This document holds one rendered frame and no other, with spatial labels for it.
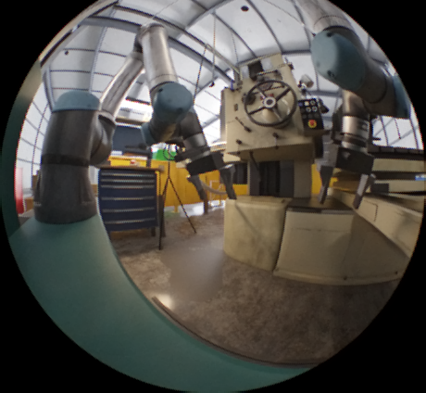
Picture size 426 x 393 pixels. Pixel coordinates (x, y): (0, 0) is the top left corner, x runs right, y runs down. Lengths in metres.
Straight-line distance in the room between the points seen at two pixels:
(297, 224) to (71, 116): 1.14
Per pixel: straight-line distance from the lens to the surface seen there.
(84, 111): 0.27
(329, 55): 0.19
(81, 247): 0.15
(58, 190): 0.23
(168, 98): 0.24
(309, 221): 1.00
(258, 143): 1.04
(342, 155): 0.32
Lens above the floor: 0.79
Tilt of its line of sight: 1 degrees up
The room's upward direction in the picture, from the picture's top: 1 degrees clockwise
